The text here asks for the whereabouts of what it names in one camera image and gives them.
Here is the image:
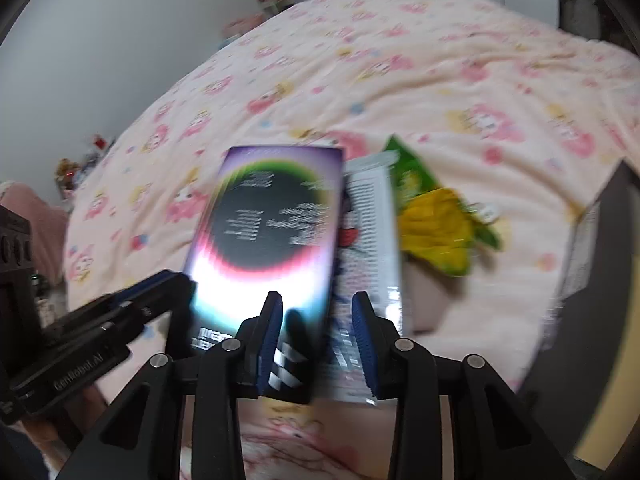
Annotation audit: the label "dark iridescent box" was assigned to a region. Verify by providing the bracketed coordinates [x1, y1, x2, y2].
[182, 146, 346, 406]

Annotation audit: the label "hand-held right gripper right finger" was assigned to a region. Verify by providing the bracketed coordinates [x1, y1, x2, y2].
[351, 290, 578, 480]

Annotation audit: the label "pink printed blanket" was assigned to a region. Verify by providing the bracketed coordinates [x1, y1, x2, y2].
[62, 0, 640, 480]

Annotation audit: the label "small colourful toys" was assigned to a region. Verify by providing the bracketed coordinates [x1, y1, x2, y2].
[52, 135, 117, 197]

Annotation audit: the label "green yellow snack packet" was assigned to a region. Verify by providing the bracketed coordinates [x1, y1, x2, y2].
[382, 135, 502, 277]

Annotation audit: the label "white printed packet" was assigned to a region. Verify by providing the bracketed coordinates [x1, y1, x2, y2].
[320, 155, 407, 406]

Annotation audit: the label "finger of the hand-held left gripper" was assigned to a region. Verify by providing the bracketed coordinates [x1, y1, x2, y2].
[100, 274, 197, 347]
[44, 272, 172, 344]

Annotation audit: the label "pink cloth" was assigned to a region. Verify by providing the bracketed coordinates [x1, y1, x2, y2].
[0, 182, 69, 281]

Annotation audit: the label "black cardboard box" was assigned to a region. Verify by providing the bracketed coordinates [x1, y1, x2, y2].
[520, 157, 640, 466]

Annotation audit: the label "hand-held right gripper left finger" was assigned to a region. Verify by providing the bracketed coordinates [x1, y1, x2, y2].
[67, 291, 285, 480]

